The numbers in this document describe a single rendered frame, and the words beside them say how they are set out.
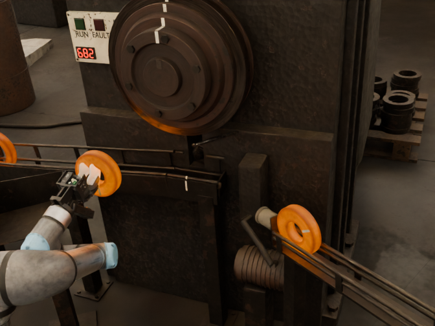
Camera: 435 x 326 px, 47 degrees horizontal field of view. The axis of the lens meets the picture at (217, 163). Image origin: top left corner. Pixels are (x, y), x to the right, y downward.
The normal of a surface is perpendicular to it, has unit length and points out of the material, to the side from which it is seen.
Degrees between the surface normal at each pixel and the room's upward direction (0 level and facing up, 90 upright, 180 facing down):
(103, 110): 0
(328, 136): 0
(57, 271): 66
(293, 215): 90
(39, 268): 48
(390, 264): 0
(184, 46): 90
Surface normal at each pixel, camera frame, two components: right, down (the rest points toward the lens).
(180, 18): 0.05, -0.48
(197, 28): 0.31, -0.32
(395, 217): -0.06, -0.86
